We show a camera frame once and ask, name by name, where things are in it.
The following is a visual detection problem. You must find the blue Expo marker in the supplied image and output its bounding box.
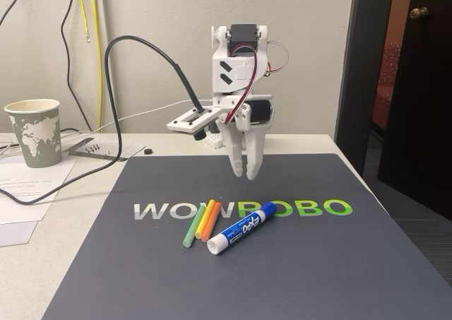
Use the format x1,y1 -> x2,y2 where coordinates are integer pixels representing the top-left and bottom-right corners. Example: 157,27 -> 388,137
206,200 -> 277,256

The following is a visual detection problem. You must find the orange chalk stick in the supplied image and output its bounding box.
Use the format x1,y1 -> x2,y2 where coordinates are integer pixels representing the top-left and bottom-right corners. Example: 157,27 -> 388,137
200,201 -> 222,242

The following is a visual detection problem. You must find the yellow chalk stick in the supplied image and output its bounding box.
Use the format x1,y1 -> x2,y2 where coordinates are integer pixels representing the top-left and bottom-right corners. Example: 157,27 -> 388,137
195,199 -> 216,239

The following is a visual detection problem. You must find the green chalk stick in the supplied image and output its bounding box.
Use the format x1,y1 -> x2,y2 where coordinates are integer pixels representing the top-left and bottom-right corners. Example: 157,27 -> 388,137
182,206 -> 207,249

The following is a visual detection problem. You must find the lined paper sheet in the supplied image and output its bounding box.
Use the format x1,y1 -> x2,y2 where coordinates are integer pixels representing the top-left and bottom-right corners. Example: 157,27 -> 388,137
63,138 -> 146,162

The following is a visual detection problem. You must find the red patterned fabric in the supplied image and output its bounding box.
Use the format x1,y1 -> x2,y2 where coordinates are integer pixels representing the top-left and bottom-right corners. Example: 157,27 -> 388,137
370,42 -> 403,130

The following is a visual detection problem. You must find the grey WOWROBO mat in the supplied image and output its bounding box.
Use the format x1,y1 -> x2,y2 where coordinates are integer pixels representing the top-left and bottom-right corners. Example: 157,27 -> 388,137
41,153 -> 451,320

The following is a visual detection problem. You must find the dark wooden door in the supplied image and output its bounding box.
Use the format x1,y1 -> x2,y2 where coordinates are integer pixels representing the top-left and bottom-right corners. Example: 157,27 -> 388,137
376,0 -> 452,225

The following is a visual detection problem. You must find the green world map paper cup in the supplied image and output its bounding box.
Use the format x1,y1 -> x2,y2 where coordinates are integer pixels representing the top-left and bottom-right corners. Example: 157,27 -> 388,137
4,99 -> 64,169

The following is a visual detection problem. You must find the large white printed paper sheet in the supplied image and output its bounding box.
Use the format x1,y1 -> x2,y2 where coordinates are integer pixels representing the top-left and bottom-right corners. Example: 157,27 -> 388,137
0,157 -> 78,225

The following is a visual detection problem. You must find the small white paper sheet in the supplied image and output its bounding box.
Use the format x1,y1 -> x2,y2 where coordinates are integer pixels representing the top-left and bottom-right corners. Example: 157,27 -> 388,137
0,220 -> 38,247

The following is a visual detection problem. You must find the white mounted camera module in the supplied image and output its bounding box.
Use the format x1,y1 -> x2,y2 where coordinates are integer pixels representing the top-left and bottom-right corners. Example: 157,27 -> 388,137
166,105 -> 227,141

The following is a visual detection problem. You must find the thin white cable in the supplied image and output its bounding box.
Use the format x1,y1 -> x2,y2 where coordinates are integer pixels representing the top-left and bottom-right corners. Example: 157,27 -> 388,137
61,100 -> 198,148

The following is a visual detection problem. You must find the dark door frame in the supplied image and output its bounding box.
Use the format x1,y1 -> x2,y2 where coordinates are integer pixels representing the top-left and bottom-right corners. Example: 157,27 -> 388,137
333,0 -> 395,176

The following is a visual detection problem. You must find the thick black camera cable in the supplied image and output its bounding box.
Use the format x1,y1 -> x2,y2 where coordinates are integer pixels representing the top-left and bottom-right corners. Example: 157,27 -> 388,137
0,35 -> 206,206

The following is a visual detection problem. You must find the long yellow cable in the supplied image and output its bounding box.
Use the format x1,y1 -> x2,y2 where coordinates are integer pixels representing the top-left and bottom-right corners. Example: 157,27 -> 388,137
91,0 -> 105,134

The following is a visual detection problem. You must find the black wall cable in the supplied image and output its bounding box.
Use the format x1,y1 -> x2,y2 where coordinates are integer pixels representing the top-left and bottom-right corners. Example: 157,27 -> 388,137
59,0 -> 96,137

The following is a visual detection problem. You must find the short yellow wire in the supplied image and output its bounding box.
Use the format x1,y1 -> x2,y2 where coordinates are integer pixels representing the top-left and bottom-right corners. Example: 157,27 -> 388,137
76,0 -> 92,44

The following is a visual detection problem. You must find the thin black cable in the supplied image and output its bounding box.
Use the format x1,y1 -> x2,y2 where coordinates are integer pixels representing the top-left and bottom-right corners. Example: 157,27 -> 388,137
0,0 -> 20,28

